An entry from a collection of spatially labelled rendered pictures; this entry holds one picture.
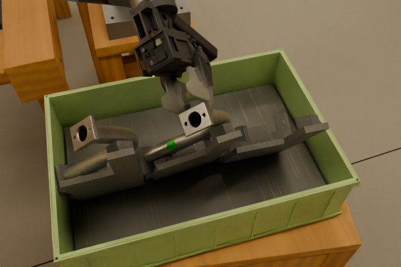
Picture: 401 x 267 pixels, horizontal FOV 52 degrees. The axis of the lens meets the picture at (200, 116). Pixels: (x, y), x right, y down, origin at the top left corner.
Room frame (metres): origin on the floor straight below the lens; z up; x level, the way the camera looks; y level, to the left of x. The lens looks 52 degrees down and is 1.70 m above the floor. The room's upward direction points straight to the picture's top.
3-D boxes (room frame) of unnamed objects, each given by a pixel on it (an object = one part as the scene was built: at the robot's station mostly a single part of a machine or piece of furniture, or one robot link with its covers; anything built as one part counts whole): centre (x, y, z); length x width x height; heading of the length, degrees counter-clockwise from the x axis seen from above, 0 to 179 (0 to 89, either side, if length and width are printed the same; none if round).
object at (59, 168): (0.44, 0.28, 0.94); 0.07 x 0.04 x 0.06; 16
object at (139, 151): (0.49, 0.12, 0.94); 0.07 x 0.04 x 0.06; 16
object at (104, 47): (1.13, 0.21, 0.83); 0.32 x 0.32 x 0.04; 15
